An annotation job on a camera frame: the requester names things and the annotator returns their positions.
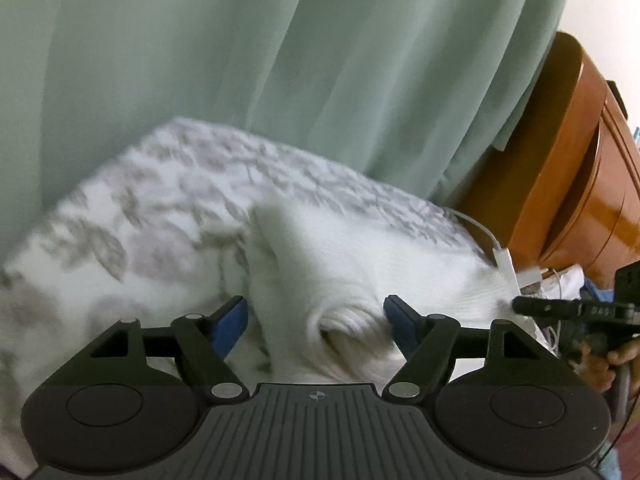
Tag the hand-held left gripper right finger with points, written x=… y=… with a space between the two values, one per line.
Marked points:
x=400 y=322

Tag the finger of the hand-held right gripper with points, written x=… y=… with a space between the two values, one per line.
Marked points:
x=545 y=307

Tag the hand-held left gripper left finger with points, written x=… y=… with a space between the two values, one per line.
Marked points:
x=230 y=327

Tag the white knit sweater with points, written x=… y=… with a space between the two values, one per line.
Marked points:
x=350 y=270

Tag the person's right hand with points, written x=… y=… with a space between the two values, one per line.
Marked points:
x=597 y=370

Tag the white cloth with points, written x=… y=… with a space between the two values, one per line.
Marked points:
x=567 y=280

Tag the white USB charger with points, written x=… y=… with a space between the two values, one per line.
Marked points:
x=506 y=267

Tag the floral fleece blanket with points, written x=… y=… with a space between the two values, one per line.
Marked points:
x=125 y=240

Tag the wooden headboard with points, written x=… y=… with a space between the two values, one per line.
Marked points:
x=575 y=170

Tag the pale green curtain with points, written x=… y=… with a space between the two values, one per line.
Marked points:
x=250 y=60

